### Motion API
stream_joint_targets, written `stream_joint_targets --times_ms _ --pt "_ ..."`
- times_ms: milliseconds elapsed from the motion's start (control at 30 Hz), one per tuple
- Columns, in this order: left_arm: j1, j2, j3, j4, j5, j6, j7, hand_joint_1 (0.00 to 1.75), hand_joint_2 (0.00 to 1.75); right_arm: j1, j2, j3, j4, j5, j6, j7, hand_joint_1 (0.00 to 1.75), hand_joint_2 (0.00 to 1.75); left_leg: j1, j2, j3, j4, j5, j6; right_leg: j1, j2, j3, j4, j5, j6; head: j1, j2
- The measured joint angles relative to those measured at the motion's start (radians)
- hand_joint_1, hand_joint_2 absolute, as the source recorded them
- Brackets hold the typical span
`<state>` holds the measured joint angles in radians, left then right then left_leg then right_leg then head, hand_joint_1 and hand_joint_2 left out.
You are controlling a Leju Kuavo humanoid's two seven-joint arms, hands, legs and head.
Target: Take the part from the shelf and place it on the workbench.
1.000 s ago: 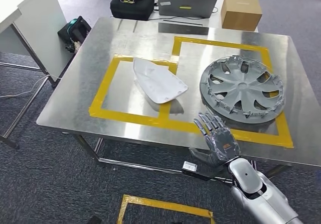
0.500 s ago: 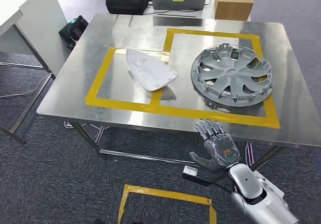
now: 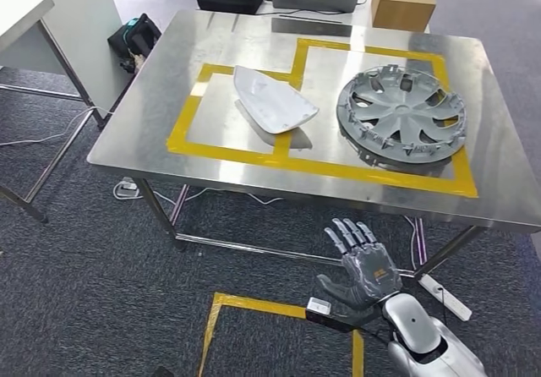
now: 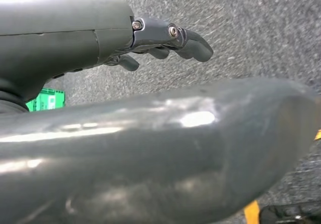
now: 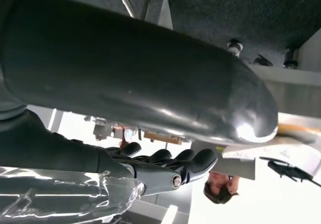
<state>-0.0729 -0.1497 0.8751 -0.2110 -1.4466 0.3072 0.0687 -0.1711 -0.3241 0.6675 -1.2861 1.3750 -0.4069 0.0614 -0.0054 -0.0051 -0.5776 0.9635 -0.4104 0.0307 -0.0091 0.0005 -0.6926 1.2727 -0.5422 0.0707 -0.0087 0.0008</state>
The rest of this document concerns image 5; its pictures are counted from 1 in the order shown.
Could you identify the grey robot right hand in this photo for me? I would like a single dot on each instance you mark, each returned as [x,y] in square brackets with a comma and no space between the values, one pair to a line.
[125,72]

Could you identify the brown cardboard box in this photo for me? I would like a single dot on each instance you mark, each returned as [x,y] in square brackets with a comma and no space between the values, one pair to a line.
[163,138]

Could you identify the small dark floor caster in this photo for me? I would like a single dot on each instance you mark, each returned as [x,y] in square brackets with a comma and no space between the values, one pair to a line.
[291,57]
[235,47]

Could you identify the crinkled clear plastic film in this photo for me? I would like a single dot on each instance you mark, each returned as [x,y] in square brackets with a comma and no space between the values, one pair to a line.
[62,196]

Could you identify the person behind laptop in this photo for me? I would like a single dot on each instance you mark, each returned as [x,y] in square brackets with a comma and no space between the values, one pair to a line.
[221,189]

